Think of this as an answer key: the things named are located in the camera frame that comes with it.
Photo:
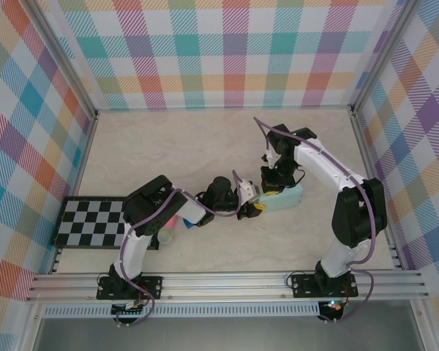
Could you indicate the black grey checkerboard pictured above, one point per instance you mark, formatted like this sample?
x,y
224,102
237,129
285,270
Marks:
x,y
88,223

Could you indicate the small circuit board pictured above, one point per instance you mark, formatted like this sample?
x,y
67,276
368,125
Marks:
x,y
131,309
333,305

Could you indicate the aluminium side rail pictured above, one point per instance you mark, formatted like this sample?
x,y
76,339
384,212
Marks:
x,y
367,153
75,194

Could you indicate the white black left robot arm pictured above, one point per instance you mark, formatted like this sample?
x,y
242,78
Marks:
x,y
131,256

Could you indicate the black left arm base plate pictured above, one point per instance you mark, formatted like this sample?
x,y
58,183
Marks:
x,y
153,287

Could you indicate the aluminium frame post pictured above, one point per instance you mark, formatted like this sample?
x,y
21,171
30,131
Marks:
x,y
65,60
383,55

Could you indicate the light teal paper box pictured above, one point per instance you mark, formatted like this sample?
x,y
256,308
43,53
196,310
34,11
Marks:
x,y
285,199

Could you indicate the long aluminium rail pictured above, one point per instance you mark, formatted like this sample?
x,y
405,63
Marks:
x,y
223,283

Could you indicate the blue toy block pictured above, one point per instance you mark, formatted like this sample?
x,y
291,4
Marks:
x,y
187,223

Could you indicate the pink toy microphone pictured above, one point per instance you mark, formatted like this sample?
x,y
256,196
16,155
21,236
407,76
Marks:
x,y
166,235

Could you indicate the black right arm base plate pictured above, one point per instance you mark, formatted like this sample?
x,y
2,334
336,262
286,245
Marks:
x,y
300,285

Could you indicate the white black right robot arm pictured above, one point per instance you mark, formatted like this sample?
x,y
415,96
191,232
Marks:
x,y
336,256

